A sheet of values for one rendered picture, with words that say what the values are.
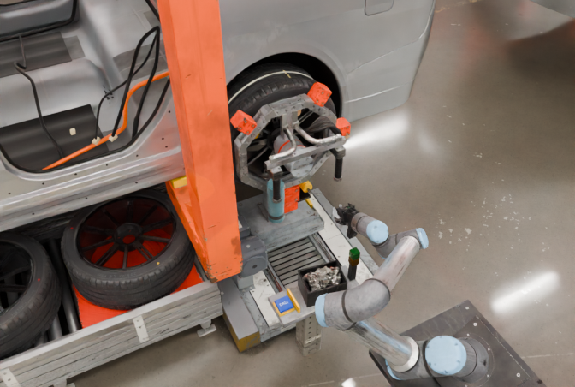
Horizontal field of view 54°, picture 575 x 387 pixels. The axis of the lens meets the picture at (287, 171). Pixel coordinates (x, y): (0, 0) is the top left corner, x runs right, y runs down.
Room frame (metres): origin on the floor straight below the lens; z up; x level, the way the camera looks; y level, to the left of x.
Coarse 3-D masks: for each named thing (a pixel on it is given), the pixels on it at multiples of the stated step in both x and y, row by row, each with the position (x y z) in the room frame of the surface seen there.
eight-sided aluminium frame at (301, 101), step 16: (304, 96) 2.26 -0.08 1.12; (272, 112) 2.14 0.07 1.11; (288, 112) 2.18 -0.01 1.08; (320, 112) 2.26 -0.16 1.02; (256, 128) 2.11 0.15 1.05; (240, 144) 2.08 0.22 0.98; (240, 160) 2.07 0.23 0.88; (320, 160) 2.27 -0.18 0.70; (240, 176) 2.07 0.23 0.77; (256, 176) 2.15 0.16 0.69; (288, 176) 2.23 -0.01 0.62; (304, 176) 2.23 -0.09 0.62
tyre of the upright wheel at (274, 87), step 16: (272, 64) 2.46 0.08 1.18; (288, 64) 2.50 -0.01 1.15; (240, 80) 2.36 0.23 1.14; (272, 80) 2.31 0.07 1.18; (288, 80) 2.31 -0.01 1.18; (304, 80) 2.35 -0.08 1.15; (240, 96) 2.25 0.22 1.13; (256, 96) 2.22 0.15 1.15; (272, 96) 2.24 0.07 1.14; (288, 96) 2.28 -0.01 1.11; (256, 112) 2.20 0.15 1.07
